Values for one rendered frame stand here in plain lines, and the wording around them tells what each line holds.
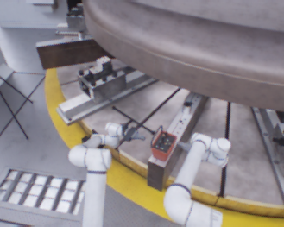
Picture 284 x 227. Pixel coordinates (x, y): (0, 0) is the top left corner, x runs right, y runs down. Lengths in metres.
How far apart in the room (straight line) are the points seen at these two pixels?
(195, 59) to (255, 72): 0.50
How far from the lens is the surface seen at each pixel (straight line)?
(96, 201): 1.40
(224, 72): 1.95
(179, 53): 2.06
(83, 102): 2.62
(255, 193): 2.24
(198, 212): 1.06
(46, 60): 3.59
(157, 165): 1.72
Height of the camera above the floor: 2.12
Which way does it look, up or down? 44 degrees down
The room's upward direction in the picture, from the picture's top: straight up
